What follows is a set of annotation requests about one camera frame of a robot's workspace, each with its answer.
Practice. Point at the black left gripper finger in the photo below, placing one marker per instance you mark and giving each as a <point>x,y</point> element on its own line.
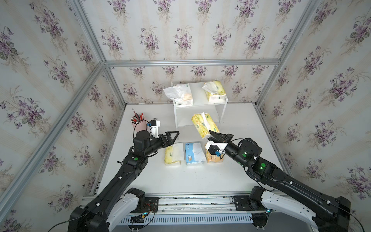
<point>169,140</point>
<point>172,134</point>

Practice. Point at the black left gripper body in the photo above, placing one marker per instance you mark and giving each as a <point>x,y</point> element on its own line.
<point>157,144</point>

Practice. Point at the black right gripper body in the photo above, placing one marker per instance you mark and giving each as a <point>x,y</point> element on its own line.
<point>227,140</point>

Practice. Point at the pale yellow tissue pack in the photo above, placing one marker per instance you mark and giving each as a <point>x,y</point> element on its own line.
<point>174,155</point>

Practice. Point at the orange tissue pack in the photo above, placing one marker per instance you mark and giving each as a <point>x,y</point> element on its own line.
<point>212,158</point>

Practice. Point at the blue tissue pack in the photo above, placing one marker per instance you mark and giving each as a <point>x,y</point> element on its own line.
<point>194,154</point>

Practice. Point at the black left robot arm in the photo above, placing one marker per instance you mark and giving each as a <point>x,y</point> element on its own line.
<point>105,211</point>

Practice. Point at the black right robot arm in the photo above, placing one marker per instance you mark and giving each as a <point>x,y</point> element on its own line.
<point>277,191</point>

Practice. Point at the white green tissue pack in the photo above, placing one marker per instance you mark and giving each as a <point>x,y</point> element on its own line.
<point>181,94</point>

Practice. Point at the pink metal pen bucket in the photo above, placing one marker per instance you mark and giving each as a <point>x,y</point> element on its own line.
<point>139,122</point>

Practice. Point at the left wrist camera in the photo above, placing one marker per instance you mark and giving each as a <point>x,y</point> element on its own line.
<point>153,126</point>

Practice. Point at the white wire shelf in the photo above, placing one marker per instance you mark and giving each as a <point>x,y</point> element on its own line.
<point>183,114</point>

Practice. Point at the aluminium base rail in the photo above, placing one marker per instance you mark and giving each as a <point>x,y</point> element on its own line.
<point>148,209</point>

